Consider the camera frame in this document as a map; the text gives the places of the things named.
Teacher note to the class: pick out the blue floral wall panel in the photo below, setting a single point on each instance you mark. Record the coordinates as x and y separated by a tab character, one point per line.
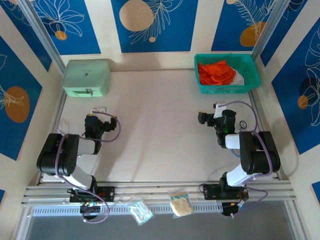
22	30
15	75
2	197
316	191
295	120
282	27

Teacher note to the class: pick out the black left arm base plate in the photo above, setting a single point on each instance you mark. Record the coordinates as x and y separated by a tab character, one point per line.
107	193

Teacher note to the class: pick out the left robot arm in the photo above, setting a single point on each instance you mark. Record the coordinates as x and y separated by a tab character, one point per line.
53	155

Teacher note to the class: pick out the plastic bag with green contents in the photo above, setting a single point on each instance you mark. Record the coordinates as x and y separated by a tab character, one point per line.
140	212

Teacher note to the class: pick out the plastic bag with beige contents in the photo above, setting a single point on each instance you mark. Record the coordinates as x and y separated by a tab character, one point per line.
180	206

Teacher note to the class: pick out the blue panel with beige circle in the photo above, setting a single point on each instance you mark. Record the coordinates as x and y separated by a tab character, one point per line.
175	37

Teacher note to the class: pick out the long aluminium frame rail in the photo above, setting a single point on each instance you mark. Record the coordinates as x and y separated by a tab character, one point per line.
155	190

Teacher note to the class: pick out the orange t-shirt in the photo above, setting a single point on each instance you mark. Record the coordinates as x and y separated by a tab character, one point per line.
215	73

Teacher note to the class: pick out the mint green case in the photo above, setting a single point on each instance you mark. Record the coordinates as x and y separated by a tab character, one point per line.
85	75

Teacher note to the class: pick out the blue panel with white flower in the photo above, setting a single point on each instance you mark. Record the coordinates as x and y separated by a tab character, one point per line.
82	40

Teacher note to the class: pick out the black round electronics module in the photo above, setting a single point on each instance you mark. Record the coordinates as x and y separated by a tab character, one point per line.
90	207
230	209

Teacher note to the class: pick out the aluminium frame post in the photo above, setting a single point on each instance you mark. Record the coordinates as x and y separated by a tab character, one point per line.
268	30
41	32

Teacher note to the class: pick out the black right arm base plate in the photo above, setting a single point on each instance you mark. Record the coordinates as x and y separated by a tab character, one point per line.
211	191

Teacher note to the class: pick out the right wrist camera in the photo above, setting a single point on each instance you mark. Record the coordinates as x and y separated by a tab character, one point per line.
218	111

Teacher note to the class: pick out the teal plastic basket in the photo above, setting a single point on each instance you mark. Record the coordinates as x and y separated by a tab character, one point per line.
250	67

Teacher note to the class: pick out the white t-shirt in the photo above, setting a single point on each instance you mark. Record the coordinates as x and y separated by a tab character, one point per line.
239	78

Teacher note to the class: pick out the blue panel with orange oval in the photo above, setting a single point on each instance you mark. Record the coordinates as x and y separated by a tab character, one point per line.
230	25

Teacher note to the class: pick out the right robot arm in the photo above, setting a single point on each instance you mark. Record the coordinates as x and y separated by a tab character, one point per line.
260	155

